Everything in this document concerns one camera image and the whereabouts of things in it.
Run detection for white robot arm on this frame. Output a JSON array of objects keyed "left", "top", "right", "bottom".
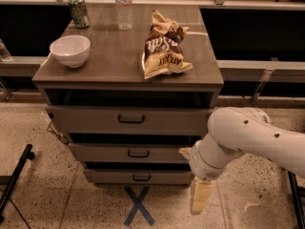
[{"left": 179, "top": 107, "right": 305, "bottom": 215}]

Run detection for grey drawer cabinet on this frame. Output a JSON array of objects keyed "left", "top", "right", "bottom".
[{"left": 32, "top": 5, "right": 223, "bottom": 171}]

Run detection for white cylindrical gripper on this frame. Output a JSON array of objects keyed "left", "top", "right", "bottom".
[{"left": 178, "top": 142, "right": 225, "bottom": 215}]

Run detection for grey bottom drawer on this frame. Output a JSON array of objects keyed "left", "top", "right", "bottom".
[{"left": 84, "top": 169, "right": 193, "bottom": 185}]

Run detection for white ceramic bowl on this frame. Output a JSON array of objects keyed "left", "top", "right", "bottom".
[{"left": 50, "top": 35, "right": 91, "bottom": 68}]

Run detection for clear plastic water bottle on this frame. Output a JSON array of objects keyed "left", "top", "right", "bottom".
[{"left": 115, "top": 0, "right": 132, "bottom": 31}]

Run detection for black left stand leg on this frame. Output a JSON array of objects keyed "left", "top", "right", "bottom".
[{"left": 0, "top": 144, "right": 35, "bottom": 222}]

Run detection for brown chip bag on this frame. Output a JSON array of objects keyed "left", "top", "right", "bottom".
[{"left": 143, "top": 10, "right": 193, "bottom": 79}]

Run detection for blue tape cross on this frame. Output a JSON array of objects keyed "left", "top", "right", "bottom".
[{"left": 124, "top": 186, "right": 155, "bottom": 226}]

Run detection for green soda can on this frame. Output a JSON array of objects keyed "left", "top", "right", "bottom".
[{"left": 68, "top": 0, "right": 90, "bottom": 29}]

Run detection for grey top drawer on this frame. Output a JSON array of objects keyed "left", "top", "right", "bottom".
[{"left": 46, "top": 106, "right": 212, "bottom": 136}]

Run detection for grey drawer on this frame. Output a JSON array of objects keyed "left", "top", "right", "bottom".
[
  {"left": 69, "top": 143, "right": 189, "bottom": 163},
  {"left": 84, "top": 169, "right": 193, "bottom": 185},
  {"left": 46, "top": 106, "right": 212, "bottom": 136}
]

